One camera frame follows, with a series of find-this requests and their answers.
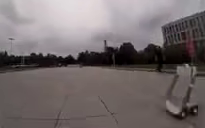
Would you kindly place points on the grey paved plaza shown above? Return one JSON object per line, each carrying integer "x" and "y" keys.
{"x": 90, "y": 93}

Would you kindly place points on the chimney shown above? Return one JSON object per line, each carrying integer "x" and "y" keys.
{"x": 105, "y": 45}

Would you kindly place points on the person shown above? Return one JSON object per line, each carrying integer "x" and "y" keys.
{"x": 159, "y": 60}

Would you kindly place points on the small white robot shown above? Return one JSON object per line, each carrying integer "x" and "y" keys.
{"x": 181, "y": 91}

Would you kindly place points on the long white building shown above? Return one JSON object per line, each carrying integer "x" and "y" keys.
{"x": 190, "y": 30}

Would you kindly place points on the lamp pole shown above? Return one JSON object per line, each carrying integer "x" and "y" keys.
{"x": 11, "y": 46}

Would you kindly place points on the row of trees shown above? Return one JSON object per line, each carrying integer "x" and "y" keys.
{"x": 126, "y": 53}

